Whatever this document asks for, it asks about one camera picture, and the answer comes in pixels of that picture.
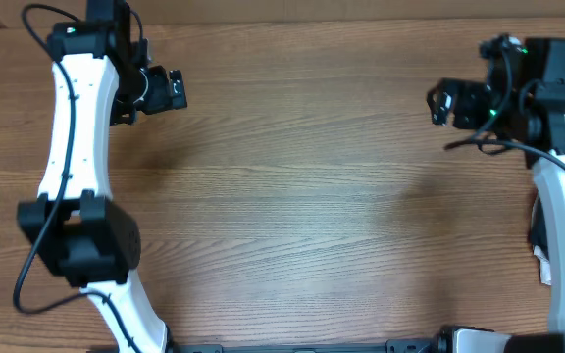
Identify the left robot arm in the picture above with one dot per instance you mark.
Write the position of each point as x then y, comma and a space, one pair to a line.
103, 77

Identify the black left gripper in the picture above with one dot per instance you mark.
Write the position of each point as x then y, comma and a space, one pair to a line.
164, 99

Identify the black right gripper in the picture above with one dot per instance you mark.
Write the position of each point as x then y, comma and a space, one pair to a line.
459, 104

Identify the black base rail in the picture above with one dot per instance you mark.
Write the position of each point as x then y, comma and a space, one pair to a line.
416, 345

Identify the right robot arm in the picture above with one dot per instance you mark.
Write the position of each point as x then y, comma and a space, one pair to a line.
536, 65

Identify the beige garment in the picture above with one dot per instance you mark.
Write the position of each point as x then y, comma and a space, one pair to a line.
544, 266

